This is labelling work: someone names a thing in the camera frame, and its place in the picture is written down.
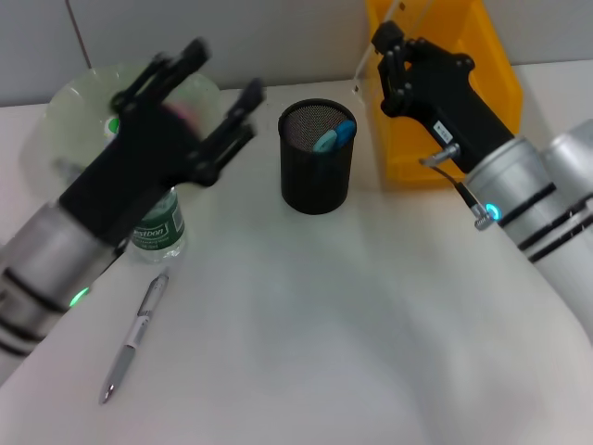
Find pink peach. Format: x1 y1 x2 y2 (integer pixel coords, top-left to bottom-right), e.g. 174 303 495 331
164 99 201 136

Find yellow plastic bin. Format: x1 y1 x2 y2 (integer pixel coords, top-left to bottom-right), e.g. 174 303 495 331
365 0 524 184

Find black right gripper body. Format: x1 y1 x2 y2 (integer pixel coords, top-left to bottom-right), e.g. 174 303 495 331
402 44 516 175

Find pale green wavy fruit plate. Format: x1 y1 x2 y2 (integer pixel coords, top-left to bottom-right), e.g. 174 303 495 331
41 64 223 186

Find black mesh pen holder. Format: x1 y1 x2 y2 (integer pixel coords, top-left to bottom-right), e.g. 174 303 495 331
276 97 358 216

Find clear green-label water bottle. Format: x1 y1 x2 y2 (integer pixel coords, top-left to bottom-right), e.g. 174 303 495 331
104 115 187 264

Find right arm cable with plug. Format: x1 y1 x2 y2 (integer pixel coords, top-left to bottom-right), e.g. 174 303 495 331
419 142 493 232

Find blue scissors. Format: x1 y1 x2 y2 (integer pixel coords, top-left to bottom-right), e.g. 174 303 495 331
312 120 357 154

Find clear plastic ruler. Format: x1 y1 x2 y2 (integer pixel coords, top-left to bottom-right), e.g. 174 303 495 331
354 0 436 94

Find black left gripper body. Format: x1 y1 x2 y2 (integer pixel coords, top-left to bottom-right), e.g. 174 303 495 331
59 104 205 243

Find silver pen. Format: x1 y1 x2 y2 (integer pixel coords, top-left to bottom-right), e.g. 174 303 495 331
99 272 170 405

